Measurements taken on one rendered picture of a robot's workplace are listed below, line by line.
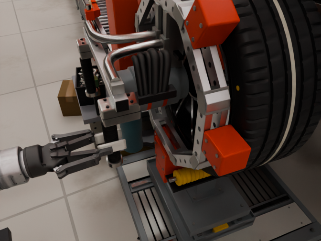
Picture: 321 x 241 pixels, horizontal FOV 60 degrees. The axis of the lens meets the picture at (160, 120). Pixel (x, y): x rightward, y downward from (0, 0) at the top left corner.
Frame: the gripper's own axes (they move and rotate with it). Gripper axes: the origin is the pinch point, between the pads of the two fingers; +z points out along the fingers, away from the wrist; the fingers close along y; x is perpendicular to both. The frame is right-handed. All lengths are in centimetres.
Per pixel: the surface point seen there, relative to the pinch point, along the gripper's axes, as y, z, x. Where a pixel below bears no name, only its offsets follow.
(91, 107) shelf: -66, 1, -38
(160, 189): -26, 24, -68
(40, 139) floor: -102, -34, -83
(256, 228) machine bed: 6, 61, -75
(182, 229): -3, 26, -68
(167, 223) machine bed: -12, 22, -77
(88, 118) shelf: -58, -2, -38
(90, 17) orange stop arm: -185, 23, -37
